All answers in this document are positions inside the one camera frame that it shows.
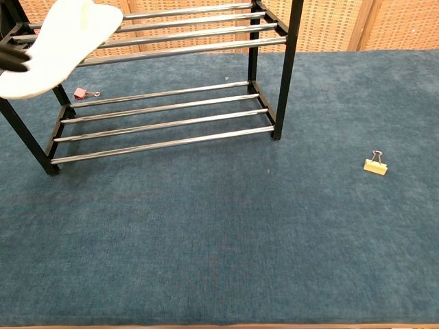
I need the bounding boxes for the pink binder clip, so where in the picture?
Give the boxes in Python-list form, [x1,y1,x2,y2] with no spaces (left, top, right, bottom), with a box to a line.
[73,87,102,101]

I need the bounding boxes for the white disposable slipper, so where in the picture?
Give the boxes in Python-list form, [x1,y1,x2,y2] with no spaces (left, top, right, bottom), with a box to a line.
[0,0,123,100]

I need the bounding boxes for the blue carpet table mat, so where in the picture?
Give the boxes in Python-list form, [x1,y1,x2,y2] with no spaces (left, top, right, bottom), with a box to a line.
[0,49,439,326]

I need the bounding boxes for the woven wicker screen panel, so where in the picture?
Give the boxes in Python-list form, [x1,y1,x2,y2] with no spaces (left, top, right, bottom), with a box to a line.
[257,0,364,53]
[356,0,439,52]
[132,0,253,56]
[19,0,141,56]

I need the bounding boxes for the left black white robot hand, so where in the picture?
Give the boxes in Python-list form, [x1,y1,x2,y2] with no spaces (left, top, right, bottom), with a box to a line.
[0,46,30,73]

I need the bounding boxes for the black chrome shoe rack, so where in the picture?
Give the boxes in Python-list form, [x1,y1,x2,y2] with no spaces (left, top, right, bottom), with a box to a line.
[0,0,305,176]

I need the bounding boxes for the yellow binder clip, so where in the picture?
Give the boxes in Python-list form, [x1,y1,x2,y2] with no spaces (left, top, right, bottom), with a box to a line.
[363,149,390,176]

